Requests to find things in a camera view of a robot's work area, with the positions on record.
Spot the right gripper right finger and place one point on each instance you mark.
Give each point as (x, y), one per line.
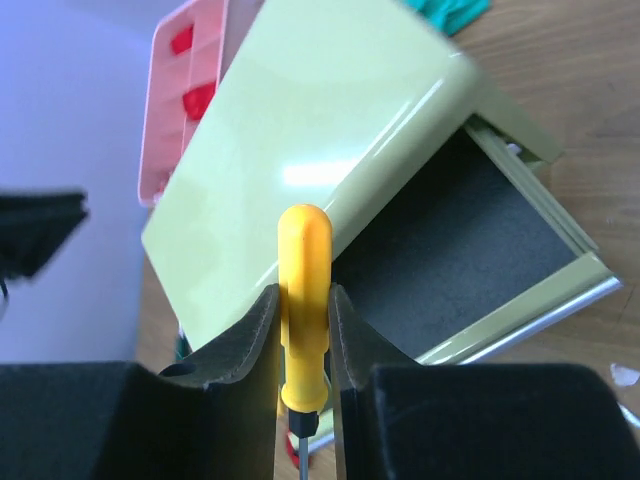
(397, 419)

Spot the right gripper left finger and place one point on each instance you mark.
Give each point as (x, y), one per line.
(209, 416)

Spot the olive green drawer cabinet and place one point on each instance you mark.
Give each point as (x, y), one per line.
(445, 240)

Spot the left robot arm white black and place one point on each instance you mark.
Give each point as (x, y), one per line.
(34, 227)

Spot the red black utility knife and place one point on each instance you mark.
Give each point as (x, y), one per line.
(291, 451)

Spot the red item middle compartment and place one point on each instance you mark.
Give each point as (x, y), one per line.
(196, 100)

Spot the red item compartment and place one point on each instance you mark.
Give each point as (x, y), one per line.
(196, 100)
(182, 41)

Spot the pink compartment tray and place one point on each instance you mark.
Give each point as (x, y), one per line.
(183, 76)

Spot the red item back compartment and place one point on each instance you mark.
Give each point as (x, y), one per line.
(182, 41)

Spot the green cloth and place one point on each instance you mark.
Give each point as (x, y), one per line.
(449, 16)

